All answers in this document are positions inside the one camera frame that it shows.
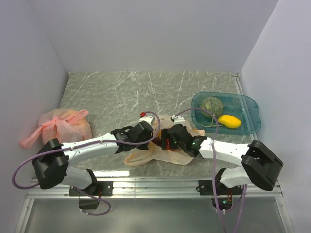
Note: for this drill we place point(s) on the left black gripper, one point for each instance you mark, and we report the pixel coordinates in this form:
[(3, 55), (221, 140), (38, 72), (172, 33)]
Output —
[(147, 135)]

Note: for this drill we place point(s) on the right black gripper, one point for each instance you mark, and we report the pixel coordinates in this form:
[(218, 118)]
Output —
[(166, 139)]

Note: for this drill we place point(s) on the orange plastic bag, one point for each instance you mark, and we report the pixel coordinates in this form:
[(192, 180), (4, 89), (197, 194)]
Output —
[(155, 152)]

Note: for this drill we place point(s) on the green netted melon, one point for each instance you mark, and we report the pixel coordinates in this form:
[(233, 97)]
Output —
[(213, 105)]

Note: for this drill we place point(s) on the yellow mango fruit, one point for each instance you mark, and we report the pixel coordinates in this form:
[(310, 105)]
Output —
[(229, 121)]

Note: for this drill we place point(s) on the red apple fruit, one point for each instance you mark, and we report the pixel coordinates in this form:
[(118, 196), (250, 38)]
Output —
[(169, 145)]

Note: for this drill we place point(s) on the dark red plum fruit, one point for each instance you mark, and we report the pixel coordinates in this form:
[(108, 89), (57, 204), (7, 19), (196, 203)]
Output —
[(158, 141)]

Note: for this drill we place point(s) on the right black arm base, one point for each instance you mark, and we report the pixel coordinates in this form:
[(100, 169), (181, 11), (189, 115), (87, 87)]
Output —
[(224, 194)]

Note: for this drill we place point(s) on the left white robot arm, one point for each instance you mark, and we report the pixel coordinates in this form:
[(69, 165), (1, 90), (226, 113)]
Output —
[(57, 163)]

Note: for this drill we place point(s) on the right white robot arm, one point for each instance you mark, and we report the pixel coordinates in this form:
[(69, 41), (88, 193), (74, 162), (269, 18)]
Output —
[(256, 163)]

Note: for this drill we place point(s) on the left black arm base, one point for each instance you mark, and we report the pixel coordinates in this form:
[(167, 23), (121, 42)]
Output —
[(91, 197)]

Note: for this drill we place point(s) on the pink plastic bag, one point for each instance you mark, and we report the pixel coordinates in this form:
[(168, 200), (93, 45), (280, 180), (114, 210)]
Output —
[(65, 125)]

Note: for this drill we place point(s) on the teal plastic tray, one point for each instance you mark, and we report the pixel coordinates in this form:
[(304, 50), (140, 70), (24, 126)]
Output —
[(242, 107)]

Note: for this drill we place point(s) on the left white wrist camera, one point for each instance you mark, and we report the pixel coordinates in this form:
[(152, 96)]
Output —
[(147, 118)]

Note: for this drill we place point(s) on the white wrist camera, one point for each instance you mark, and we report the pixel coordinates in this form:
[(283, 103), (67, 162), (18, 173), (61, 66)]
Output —
[(147, 118), (177, 119)]

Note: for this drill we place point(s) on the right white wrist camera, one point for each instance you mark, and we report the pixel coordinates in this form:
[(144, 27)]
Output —
[(177, 119)]

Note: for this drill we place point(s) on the aluminium mounting rail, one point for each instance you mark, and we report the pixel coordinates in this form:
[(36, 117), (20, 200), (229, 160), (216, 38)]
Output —
[(148, 188)]

